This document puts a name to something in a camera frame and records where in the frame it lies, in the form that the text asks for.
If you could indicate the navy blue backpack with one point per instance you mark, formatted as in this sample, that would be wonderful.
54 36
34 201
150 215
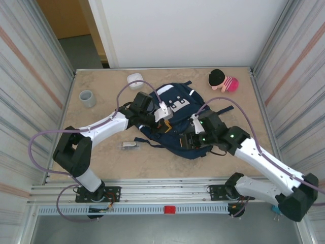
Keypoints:
182 111

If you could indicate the clear pencil case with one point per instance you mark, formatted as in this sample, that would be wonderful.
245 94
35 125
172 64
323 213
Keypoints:
130 146

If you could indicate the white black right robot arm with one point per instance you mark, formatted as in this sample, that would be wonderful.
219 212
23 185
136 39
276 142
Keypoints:
264 160

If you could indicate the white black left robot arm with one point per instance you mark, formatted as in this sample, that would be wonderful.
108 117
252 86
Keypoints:
106 125

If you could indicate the white square box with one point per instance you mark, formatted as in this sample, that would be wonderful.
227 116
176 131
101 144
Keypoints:
134 77

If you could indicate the aluminium mounting rails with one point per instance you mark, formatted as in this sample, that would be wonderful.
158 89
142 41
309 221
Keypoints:
165 189

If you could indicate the pink plush doll black hair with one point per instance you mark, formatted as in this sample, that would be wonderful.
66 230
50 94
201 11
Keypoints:
228 84

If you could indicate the grey cup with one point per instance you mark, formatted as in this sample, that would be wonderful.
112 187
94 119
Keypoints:
87 100

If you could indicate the red button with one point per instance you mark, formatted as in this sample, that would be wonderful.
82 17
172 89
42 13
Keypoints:
169 209

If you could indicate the blue binder clip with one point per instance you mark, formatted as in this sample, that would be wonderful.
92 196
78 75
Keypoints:
275 209

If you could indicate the brown wooden door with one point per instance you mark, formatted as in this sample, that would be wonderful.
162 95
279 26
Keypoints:
63 17

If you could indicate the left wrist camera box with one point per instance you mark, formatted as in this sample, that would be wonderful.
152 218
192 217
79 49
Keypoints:
162 113

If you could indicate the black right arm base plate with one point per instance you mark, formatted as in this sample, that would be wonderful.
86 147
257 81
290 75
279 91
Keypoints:
215 190

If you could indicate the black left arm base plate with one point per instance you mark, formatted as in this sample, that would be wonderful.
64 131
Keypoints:
113 190

